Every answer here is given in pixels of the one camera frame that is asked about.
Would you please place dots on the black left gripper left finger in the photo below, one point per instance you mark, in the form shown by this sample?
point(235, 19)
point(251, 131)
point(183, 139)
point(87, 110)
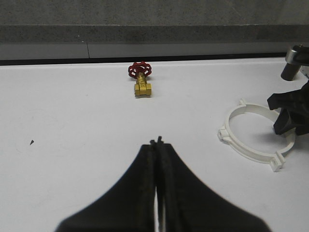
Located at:
point(127, 207)

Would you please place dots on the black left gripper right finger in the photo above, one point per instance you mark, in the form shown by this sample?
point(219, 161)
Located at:
point(186, 204)

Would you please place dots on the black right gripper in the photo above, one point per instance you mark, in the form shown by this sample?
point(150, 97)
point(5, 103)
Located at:
point(291, 102)

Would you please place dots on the white half pipe clamp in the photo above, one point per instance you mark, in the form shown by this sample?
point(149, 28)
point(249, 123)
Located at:
point(276, 160)
point(225, 133)

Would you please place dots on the black cylindrical capacitor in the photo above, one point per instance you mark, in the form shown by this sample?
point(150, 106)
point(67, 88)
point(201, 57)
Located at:
point(289, 71)

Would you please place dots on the brass valve red handwheel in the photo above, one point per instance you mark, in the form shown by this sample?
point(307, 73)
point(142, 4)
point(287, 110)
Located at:
point(139, 71)

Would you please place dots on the grey stone countertop ledge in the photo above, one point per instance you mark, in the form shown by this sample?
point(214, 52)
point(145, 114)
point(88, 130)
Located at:
point(54, 29)

